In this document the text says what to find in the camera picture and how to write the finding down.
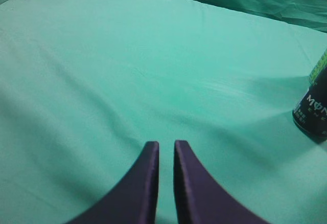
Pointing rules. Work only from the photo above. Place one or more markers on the green table cloth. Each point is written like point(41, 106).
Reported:
point(86, 83)

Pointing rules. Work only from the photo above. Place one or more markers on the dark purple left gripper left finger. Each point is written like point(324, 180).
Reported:
point(134, 198)

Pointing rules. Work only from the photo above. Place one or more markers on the black Monster energy can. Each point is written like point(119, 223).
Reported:
point(309, 115)

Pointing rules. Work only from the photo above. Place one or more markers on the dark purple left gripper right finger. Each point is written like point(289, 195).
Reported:
point(198, 197)

